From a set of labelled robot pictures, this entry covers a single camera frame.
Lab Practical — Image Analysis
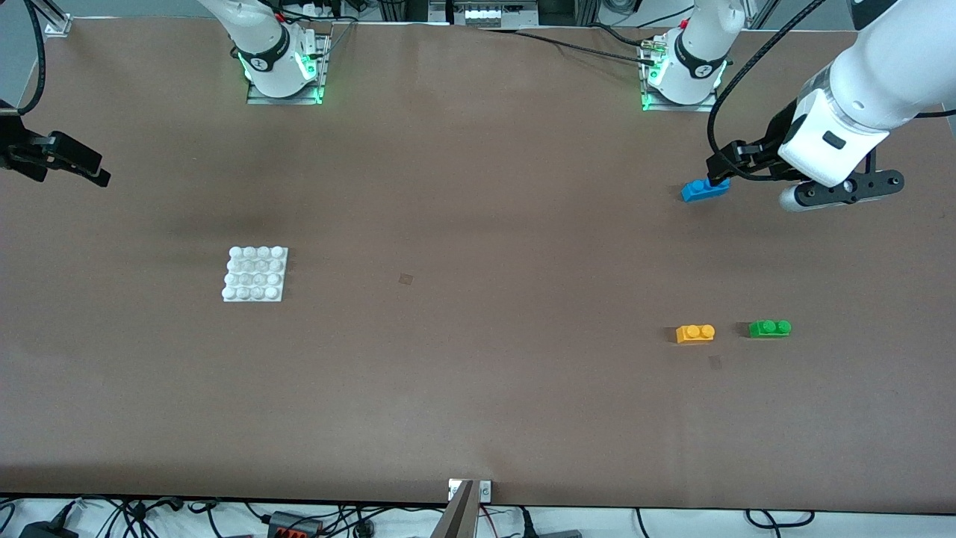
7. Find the white studded base plate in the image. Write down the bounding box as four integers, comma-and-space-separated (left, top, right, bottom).
222, 246, 289, 303

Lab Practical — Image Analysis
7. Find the blue three-stud block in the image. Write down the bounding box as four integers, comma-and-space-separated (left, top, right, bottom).
680, 176, 732, 203

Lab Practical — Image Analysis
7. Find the white power strip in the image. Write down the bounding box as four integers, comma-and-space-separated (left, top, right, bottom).
451, 0, 540, 29

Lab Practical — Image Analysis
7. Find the black power adapter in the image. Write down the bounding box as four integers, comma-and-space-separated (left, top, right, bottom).
19, 519, 79, 538

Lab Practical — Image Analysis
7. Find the grey orange connector box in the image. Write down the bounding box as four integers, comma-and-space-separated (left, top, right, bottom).
267, 511, 323, 538

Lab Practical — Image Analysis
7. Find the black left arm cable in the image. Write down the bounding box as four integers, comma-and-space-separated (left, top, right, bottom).
706, 0, 830, 184

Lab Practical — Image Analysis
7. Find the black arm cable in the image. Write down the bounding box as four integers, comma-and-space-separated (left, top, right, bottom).
706, 0, 830, 184
11, 0, 47, 117

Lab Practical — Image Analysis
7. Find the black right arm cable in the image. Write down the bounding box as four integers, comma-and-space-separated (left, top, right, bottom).
11, 0, 47, 117

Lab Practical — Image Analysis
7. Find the aluminium profile post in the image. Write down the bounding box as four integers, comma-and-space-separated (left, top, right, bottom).
28, 0, 73, 37

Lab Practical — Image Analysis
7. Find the black cable on table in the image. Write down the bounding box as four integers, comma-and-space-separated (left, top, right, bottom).
482, 26, 662, 64

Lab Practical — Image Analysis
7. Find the small metal bracket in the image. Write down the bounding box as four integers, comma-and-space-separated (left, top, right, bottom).
448, 479, 493, 503

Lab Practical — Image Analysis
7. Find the grey brown camera beam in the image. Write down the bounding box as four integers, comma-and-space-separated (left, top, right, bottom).
429, 480, 479, 538

